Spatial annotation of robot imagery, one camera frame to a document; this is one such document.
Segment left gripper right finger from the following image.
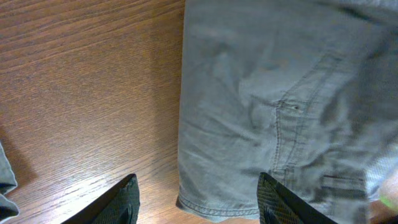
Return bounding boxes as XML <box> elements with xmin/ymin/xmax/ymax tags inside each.
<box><xmin>257</xmin><ymin>172</ymin><xmax>336</xmax><ymax>224</ymax></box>

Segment folded khaki shorts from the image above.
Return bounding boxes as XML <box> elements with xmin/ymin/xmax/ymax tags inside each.
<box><xmin>0</xmin><ymin>146</ymin><xmax>19</xmax><ymax>224</ymax></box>

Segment grey shorts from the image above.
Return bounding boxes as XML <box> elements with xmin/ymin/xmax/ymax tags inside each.
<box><xmin>177</xmin><ymin>0</ymin><xmax>397</xmax><ymax>223</ymax></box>

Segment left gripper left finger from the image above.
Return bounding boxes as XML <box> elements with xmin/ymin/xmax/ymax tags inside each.
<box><xmin>62</xmin><ymin>174</ymin><xmax>140</xmax><ymax>224</ymax></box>

